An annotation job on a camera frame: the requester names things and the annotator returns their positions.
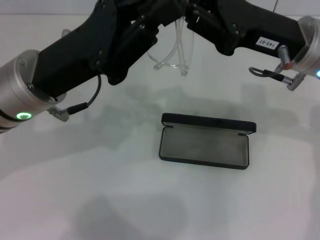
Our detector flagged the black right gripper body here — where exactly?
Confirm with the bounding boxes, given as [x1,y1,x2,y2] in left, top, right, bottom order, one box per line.
[219,0,309,58]

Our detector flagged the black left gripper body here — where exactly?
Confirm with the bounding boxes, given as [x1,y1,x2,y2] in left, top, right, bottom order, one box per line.
[31,0,142,99]

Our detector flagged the clear frame glasses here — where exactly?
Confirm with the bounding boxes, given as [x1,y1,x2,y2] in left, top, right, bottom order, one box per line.
[146,15,196,77]

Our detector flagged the black glasses case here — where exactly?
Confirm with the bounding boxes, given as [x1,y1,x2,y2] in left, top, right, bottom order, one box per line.
[158,112,258,172]

